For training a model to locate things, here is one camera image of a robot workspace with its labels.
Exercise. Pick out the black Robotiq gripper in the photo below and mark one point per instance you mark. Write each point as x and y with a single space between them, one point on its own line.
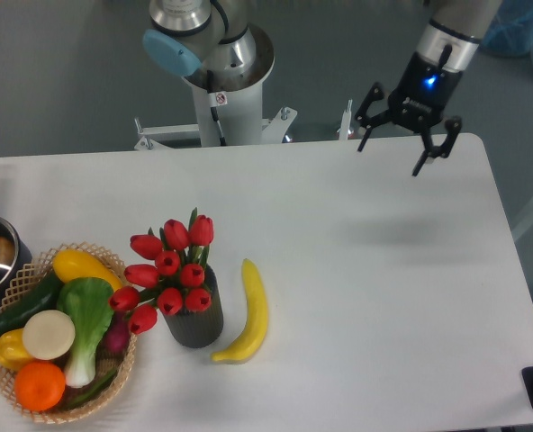
424 94

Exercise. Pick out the red tulip bouquet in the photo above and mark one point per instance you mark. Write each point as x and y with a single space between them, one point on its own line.
176 245

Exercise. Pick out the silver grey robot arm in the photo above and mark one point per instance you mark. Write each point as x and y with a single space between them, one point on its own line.
225 60

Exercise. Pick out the dark grey ribbed vase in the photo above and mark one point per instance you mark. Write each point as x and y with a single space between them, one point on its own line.
191 307

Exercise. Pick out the blue plastic bag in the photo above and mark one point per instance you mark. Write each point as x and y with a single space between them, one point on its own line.
510 34

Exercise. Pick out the yellow banana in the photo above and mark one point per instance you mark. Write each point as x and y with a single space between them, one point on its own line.
250 340

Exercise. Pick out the yellow squash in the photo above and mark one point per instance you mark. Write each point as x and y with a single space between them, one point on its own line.
71 264

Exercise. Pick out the green bok choy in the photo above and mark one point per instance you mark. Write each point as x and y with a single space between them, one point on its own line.
85 301

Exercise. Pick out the purple red onion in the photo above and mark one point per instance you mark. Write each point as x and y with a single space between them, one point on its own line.
117 336

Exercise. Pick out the dark green cucumber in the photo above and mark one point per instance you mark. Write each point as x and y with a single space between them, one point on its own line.
42 297

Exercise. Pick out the green chili pepper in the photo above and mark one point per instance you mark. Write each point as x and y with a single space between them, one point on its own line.
101 384

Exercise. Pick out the woven wicker basket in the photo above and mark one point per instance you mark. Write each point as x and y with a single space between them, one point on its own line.
27 278

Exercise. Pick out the white round radish slice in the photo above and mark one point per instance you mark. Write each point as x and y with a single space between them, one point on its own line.
48 334

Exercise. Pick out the orange fruit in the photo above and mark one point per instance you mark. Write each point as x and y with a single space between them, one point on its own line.
39 386

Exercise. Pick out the yellow bell pepper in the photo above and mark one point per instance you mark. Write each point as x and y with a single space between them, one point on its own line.
13 354

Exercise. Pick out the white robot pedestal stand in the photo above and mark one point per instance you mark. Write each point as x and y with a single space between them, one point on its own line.
223 118

